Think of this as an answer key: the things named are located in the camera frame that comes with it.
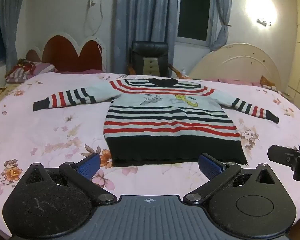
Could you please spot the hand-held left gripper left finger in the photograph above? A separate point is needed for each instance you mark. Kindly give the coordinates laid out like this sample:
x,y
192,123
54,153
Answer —
x,y
88,166

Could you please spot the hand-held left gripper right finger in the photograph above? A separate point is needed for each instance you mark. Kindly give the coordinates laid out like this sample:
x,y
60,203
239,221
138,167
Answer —
x,y
210,166

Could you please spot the striped knit sweater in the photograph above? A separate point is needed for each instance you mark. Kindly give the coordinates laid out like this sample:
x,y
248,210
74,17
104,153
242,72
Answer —
x,y
170,120

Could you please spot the pink floral bedsheet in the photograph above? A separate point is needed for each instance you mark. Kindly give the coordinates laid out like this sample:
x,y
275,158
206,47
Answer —
x,y
52,120

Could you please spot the orange patterned pillow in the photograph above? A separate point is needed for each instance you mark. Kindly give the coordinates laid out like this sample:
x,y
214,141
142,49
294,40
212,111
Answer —
x,y
267,82

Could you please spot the pink blanket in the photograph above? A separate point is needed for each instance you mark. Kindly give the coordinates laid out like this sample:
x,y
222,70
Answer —
x,y
237,81

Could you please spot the cream arched headboard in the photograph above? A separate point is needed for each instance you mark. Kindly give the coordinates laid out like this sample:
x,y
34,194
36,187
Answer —
x,y
235,65

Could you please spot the pink striped pillow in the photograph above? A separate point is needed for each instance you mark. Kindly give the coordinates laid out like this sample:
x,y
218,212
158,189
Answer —
x,y
43,68

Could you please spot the yellow patterned blanket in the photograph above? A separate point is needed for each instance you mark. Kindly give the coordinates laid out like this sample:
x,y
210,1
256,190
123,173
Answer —
x,y
1,93

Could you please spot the red scalloped headboard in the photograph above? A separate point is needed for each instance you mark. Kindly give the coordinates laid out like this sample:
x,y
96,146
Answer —
x,y
62,52

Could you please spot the red dark cloth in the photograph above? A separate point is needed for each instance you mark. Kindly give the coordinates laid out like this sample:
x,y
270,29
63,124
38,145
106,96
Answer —
x,y
26,66

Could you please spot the black leather armchair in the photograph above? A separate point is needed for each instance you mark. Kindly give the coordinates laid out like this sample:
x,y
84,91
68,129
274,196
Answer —
x,y
150,48

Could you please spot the tied blue-grey curtain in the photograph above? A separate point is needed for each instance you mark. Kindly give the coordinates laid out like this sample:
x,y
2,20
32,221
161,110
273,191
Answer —
x,y
223,12

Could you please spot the white framed window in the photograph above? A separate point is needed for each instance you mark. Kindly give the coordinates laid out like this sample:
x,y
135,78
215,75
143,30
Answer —
x,y
195,12

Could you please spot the wide blue-grey curtain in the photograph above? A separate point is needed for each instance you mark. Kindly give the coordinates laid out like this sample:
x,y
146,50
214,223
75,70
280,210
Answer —
x,y
145,10

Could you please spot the narrow blue-grey curtain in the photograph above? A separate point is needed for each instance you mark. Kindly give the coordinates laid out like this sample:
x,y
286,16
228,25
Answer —
x,y
12,17

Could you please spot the wall lamp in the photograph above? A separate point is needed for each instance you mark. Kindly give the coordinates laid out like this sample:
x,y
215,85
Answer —
x,y
263,22

